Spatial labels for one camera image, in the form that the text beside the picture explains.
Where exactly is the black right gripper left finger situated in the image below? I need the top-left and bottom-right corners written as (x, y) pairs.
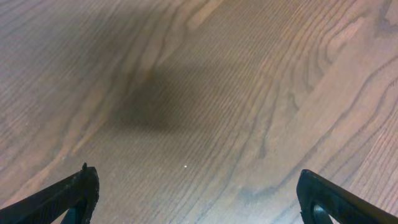
top-left (1, 164), bottom-right (100, 224)

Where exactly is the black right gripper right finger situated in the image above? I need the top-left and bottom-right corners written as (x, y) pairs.
top-left (296, 169), bottom-right (397, 224)

